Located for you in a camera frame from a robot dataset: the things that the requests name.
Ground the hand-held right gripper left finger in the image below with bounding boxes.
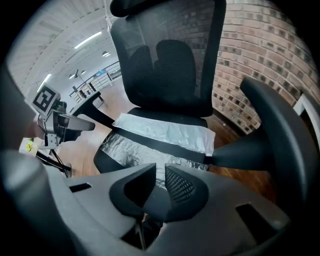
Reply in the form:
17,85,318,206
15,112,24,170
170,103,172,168
108,162,157,219

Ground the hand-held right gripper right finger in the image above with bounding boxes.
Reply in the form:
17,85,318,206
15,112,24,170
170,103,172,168
164,163,210,222

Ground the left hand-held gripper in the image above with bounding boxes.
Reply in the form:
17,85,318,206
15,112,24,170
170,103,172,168
31,84,96,151

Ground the black mesh office chair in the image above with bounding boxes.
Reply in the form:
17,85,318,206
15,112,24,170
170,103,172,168
71,0,314,221

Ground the white desk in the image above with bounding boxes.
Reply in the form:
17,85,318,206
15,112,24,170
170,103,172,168
292,92,320,123

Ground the black tripod stand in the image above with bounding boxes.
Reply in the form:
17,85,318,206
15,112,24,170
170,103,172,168
34,146,74,179

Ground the metal balcony railing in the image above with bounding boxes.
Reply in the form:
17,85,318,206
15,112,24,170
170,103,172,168
68,60,122,104

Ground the long ceiling light strip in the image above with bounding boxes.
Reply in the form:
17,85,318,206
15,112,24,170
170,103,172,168
73,30,103,50
36,73,53,94

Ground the white box with yellow print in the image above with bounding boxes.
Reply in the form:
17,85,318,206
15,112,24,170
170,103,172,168
18,136,39,155

